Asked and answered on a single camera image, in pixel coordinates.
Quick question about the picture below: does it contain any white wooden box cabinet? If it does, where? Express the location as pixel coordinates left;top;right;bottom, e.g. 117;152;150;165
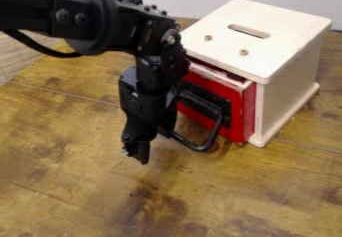
182;0;332;147

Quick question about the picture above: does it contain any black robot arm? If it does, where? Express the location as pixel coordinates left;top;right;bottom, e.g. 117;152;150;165
0;0;190;164

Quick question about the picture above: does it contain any red drawer with black handle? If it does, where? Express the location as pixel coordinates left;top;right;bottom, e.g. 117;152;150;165
167;57;257;152

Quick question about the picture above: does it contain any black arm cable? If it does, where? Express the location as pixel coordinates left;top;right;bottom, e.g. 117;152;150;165
2;29;85;59

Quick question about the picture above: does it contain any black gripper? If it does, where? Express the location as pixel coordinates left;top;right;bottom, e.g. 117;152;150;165
118;30;193;166

